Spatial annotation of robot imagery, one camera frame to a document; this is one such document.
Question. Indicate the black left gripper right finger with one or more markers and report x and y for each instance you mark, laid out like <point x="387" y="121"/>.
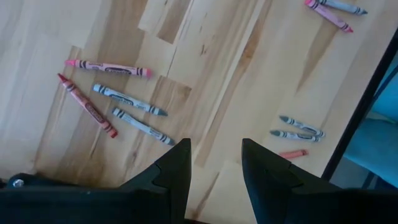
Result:
<point x="267" y="180"/>

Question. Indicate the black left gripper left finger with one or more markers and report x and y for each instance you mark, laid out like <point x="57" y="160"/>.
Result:
<point x="174" y="174"/>

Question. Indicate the pink crayon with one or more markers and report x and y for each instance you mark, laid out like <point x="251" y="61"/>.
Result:
<point x="328" y="16"/>
<point x="109" y="68"/>

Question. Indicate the black aluminium table frame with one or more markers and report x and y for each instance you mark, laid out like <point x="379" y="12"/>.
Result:
<point x="357" y="112"/>

